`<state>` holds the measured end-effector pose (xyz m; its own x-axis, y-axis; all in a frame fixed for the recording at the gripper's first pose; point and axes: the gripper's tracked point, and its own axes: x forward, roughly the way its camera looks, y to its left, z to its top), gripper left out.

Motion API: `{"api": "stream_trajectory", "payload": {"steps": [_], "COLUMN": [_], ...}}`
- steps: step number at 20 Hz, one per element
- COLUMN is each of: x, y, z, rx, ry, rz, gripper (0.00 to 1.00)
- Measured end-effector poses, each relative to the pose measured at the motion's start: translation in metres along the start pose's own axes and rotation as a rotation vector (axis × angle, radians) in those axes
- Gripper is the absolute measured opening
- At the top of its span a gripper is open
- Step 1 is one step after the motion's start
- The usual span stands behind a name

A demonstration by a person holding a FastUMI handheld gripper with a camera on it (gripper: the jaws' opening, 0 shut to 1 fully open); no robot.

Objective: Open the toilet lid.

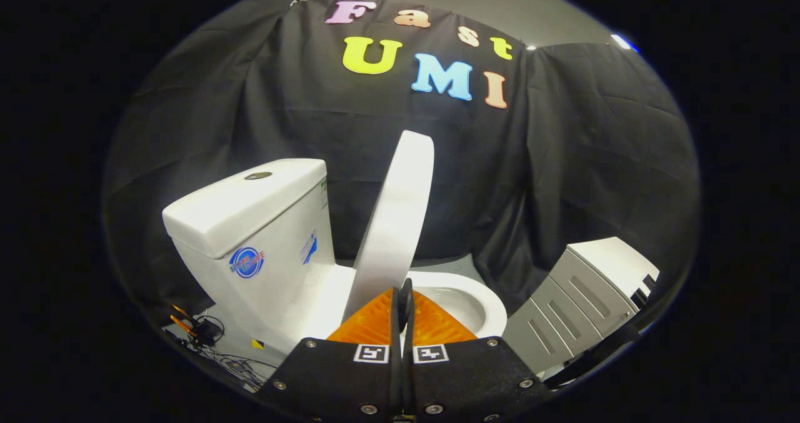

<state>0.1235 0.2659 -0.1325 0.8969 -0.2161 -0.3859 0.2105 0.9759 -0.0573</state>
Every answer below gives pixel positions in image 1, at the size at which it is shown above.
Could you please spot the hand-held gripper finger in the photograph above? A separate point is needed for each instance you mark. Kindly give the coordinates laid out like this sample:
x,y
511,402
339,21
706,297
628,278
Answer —
x,y
407,348
395,323

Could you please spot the white toilet lid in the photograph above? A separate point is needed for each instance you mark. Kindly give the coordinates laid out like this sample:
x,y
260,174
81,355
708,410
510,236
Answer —
x,y
394,223

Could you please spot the white ceramic toilet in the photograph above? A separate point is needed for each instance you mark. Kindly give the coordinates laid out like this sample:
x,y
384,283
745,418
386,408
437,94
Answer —
x,y
262,223

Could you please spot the black backdrop cloth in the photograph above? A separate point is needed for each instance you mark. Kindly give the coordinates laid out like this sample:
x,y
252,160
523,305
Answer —
x,y
500,179

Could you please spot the grey white drawer cabinet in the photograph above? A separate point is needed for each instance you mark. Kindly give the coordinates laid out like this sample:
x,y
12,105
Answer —
x,y
581,292

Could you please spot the small ceiling spot light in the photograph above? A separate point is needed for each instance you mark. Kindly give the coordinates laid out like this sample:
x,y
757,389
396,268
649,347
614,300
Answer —
x,y
622,42

